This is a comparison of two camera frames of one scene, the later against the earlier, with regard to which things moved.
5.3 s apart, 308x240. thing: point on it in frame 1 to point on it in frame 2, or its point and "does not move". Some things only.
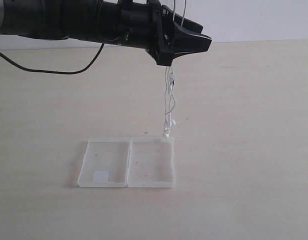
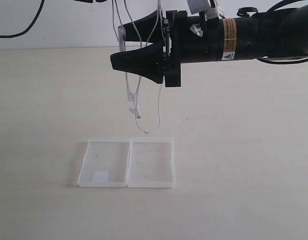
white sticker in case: x=101 y=176 does not move
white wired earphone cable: x=170 y=105 to x=131 y=96
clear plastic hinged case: x=135 y=162 does not move
